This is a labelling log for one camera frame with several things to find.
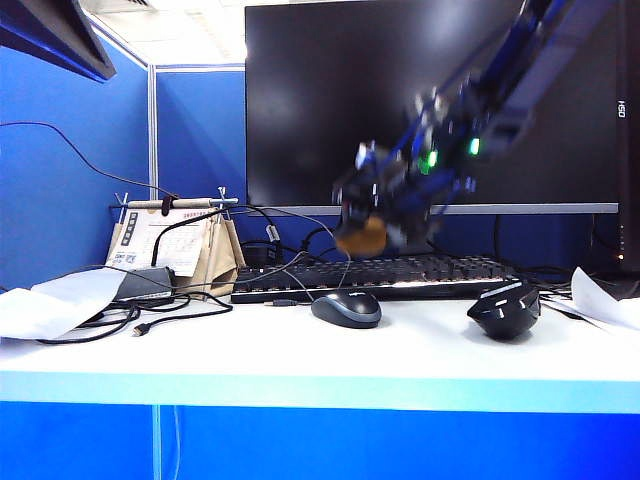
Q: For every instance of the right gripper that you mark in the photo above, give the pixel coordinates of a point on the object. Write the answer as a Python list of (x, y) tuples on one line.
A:
[(415, 175)]

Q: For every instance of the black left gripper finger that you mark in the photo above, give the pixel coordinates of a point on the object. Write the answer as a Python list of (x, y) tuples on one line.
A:
[(40, 52), (50, 25)]

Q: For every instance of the brown fuzzy kiwi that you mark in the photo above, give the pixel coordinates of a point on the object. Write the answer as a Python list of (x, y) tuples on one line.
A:
[(367, 240)]

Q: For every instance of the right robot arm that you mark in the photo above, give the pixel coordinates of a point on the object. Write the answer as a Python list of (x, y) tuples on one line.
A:
[(540, 65)]

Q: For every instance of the black grey computer mouse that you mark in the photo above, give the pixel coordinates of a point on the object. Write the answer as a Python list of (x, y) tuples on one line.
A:
[(347, 310)]

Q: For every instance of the black upside-down computer mouse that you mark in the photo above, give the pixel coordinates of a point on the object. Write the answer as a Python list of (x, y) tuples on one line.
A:
[(505, 312)]

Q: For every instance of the black mechanical keyboard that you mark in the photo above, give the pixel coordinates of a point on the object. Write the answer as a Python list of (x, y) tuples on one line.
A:
[(400, 280)]

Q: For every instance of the black power adapter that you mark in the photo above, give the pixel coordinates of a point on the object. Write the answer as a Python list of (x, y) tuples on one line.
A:
[(257, 252)]

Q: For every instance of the large black computer monitor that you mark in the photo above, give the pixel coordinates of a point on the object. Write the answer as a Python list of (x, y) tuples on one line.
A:
[(325, 100)]

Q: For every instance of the brown paper bag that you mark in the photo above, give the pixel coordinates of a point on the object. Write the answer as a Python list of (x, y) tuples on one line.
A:
[(220, 265)]

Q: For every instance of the desk calendar with wooden rod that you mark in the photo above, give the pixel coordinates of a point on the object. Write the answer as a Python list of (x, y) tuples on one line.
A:
[(150, 240)]

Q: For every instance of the white crumpled paper sheet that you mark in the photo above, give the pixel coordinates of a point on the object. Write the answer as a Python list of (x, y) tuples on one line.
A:
[(605, 300)]

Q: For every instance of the flat black box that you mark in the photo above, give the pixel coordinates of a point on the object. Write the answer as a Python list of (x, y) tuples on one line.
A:
[(145, 284)]

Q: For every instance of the black HSD monitor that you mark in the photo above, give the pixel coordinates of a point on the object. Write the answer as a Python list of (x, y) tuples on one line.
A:
[(629, 150)]

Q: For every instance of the white partition post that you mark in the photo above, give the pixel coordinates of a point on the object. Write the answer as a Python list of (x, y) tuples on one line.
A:
[(153, 125)]

